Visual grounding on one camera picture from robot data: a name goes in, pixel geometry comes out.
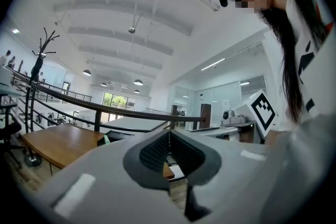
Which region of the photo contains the brown wooden table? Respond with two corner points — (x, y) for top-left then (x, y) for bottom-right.
(20, 123), (176, 182)

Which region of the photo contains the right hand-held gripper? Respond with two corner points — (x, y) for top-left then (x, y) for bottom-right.
(220, 89), (279, 140)

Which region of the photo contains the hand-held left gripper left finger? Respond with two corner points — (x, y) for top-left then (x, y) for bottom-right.
(122, 129), (171, 190)

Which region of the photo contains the dark metal railing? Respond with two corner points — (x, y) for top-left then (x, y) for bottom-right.
(4, 65), (212, 135)

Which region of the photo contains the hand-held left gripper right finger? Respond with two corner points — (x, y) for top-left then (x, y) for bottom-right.
(170, 129), (223, 187)

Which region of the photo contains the white printed t-shirt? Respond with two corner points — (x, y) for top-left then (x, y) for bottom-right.
(283, 0), (336, 132)

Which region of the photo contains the large window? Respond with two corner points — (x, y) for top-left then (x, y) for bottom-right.
(102, 91), (138, 111)

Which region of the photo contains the black box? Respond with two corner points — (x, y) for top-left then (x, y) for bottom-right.
(97, 129), (135, 147)

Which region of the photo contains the black office chair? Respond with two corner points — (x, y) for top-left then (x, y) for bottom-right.
(0, 102), (27, 169)

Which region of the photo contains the black tree-shaped coat rack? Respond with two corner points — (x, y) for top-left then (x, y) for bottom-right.
(24, 27), (61, 167)

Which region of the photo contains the white linear ceiling light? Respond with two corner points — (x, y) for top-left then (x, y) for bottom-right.
(201, 57), (226, 71)

